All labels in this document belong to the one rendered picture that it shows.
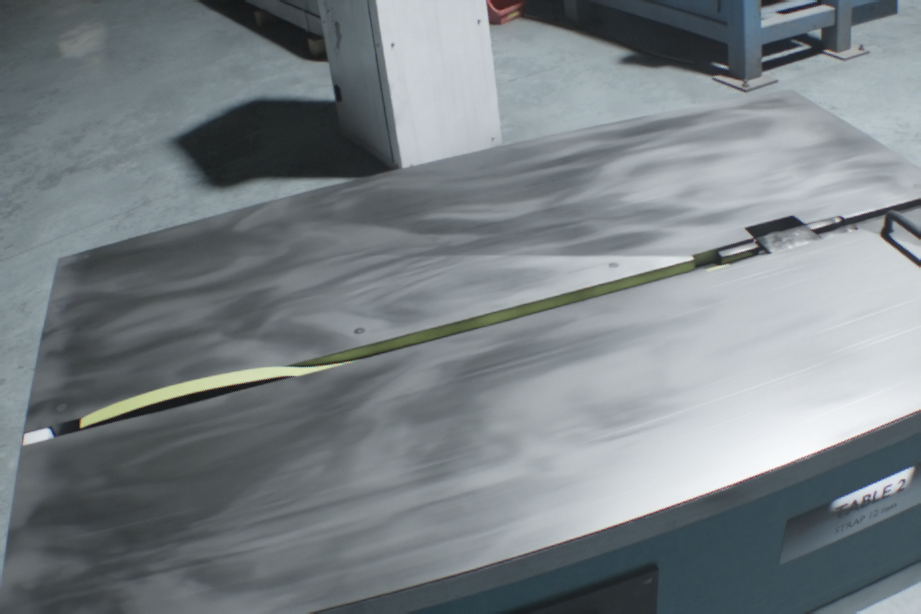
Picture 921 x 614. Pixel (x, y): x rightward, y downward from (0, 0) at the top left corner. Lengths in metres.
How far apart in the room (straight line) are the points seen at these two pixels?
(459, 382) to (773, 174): 0.43
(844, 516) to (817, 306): 0.17
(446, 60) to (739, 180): 1.86
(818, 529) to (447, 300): 0.35
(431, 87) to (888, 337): 2.14
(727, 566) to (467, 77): 2.26
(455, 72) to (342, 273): 1.94
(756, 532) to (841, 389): 0.12
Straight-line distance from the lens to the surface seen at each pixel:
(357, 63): 2.83
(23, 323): 2.60
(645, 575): 0.61
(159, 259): 0.96
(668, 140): 1.03
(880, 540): 0.76
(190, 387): 0.73
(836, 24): 3.67
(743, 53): 3.29
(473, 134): 2.83
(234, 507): 0.63
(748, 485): 0.60
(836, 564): 0.74
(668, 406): 0.65
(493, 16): 4.17
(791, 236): 0.85
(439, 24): 2.69
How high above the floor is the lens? 1.15
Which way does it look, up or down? 32 degrees down
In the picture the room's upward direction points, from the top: 8 degrees counter-clockwise
